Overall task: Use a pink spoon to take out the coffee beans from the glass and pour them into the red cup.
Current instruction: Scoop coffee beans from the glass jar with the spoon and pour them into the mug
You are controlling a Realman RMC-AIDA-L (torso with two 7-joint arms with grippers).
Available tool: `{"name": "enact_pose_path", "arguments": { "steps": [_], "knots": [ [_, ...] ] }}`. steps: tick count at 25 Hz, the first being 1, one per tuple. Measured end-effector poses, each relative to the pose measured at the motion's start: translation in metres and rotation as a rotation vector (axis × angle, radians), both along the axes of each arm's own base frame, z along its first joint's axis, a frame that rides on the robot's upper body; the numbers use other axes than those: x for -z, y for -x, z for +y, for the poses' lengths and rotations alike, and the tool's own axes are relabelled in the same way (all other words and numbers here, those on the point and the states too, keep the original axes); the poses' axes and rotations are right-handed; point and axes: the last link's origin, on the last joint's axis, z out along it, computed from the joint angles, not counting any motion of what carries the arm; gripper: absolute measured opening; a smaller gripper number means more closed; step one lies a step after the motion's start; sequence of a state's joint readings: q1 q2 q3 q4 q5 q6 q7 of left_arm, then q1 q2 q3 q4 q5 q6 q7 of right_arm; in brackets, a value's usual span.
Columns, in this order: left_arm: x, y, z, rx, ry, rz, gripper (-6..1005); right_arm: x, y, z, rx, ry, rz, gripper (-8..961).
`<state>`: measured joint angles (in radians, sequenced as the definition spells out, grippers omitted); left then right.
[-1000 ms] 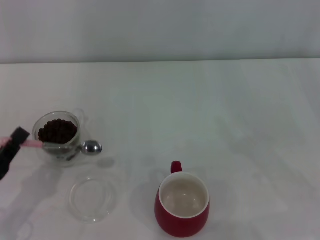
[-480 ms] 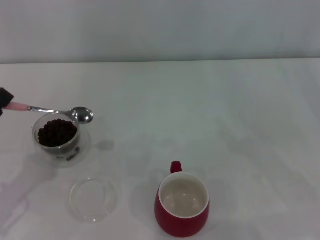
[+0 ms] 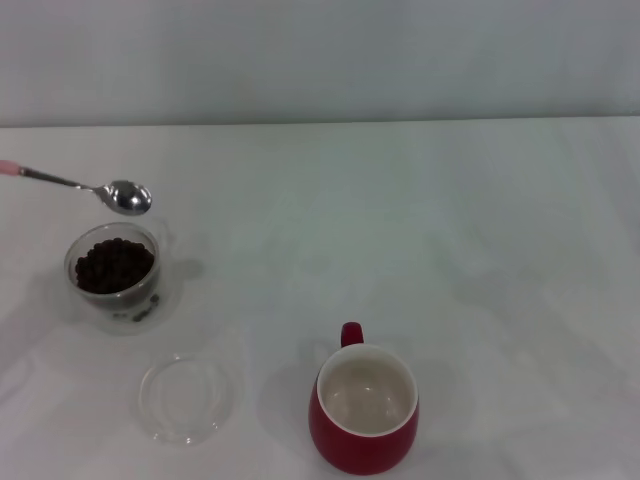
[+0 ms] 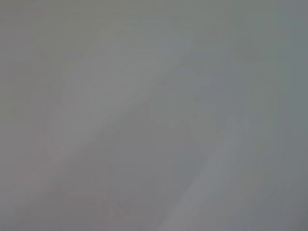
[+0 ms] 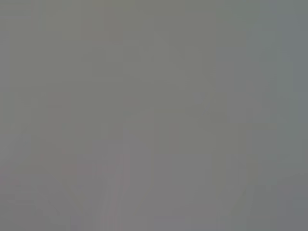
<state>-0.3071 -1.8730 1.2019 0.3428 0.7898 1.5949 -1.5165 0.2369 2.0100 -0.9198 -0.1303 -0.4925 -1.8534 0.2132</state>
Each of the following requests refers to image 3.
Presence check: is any coffee bean pile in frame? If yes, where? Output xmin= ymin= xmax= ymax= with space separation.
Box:
xmin=74 ymin=238 xmax=155 ymax=295

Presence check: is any double-walled glass cup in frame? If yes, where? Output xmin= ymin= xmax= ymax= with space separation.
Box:
xmin=63 ymin=217 xmax=176 ymax=334

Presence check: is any red ceramic mug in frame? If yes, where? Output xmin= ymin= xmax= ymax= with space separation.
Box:
xmin=308 ymin=322 xmax=420 ymax=475

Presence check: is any pink-handled metal spoon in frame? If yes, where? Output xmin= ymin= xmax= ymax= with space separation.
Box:
xmin=0 ymin=159 xmax=153 ymax=217

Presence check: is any clear glass dish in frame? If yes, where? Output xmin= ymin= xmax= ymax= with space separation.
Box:
xmin=138 ymin=351 xmax=246 ymax=447

